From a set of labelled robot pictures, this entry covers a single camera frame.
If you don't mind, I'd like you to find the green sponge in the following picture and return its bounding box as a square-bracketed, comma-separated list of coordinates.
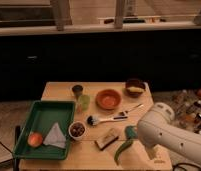
[125, 126, 138, 139]

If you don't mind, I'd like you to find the green plastic cup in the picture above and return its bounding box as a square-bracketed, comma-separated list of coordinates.
[77, 95, 90, 113]

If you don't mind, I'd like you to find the wooden block eraser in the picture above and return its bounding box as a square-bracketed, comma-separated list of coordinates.
[95, 129, 119, 150]

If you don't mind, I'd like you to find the orange bowl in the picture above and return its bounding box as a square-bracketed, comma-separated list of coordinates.
[95, 89, 121, 110]

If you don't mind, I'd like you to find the dark small cup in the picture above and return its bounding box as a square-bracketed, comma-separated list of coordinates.
[72, 85, 83, 99]

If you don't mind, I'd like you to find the metal fork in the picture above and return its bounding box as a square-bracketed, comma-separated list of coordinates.
[119, 103, 143, 116]

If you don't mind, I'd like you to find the dark bowl with banana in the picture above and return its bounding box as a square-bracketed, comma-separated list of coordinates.
[125, 79, 146, 98]

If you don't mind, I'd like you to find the white folded cloth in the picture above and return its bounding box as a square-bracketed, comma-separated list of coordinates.
[43, 122, 66, 149]

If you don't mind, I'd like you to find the white cup with chocolates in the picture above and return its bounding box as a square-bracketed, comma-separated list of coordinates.
[68, 121, 86, 141]

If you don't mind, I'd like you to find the green plastic tray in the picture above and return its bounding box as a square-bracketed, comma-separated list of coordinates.
[13, 101, 75, 160]

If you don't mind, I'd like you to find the red orange apple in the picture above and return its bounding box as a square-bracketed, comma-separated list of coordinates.
[27, 132, 43, 148]

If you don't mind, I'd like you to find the green chili pepper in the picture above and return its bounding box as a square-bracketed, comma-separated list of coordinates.
[114, 139, 133, 165]

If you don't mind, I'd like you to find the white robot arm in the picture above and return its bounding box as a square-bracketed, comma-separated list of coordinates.
[137, 102, 201, 165]

